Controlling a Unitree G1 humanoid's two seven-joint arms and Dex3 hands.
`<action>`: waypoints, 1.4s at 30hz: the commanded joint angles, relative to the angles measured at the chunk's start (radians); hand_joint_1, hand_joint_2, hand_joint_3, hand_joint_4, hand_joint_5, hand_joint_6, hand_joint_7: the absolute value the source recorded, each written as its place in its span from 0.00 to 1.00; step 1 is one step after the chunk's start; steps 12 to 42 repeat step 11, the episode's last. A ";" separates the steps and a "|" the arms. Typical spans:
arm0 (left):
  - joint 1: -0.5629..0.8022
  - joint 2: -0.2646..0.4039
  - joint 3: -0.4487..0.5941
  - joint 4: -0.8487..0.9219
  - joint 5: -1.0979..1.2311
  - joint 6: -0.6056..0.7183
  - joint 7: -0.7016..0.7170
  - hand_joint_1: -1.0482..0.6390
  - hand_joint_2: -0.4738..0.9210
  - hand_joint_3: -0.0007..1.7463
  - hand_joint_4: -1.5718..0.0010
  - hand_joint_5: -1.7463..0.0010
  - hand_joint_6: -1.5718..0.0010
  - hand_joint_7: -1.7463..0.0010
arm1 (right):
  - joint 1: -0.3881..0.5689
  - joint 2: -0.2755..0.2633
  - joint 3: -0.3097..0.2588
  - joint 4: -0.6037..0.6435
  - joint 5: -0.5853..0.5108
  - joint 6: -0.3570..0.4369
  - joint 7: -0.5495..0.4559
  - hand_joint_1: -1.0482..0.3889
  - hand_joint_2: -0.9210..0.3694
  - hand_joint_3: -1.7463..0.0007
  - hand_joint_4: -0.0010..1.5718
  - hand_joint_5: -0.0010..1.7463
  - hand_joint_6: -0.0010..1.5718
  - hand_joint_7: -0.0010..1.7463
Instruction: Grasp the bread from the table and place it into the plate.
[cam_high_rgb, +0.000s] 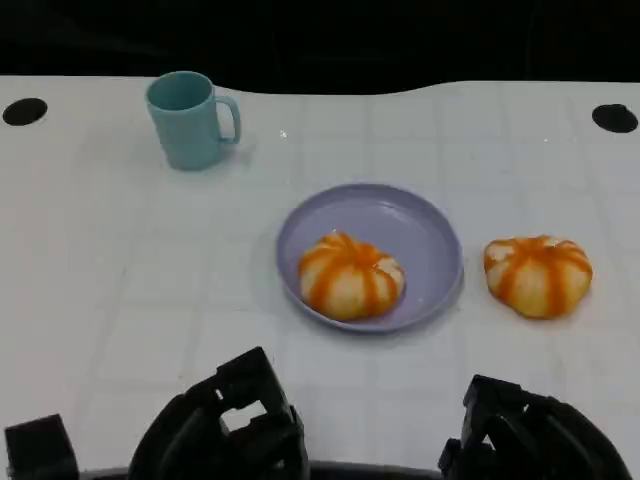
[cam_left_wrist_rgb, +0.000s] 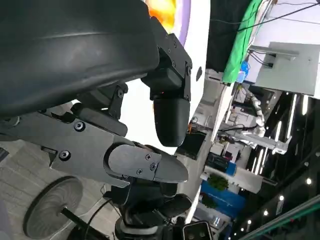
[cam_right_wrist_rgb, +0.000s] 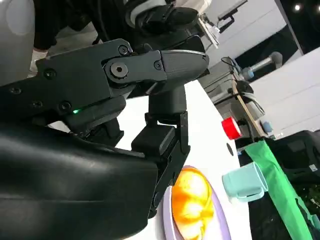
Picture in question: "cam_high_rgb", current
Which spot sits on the orange and white bread roll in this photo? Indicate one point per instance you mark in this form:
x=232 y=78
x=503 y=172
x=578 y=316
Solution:
x=350 y=280
x=540 y=280

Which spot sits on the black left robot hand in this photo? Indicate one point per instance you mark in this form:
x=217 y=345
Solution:
x=190 y=435

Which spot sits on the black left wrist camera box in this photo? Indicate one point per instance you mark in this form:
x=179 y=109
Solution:
x=40 y=450

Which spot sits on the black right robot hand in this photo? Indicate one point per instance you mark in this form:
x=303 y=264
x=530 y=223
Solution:
x=540 y=440

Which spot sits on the black round table hole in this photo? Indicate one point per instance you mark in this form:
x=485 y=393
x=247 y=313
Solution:
x=615 y=118
x=25 y=112

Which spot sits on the pale green mug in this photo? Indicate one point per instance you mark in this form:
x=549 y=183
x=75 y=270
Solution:
x=187 y=130

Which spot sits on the lilac plate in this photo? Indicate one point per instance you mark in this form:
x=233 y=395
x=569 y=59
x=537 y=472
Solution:
x=415 y=235

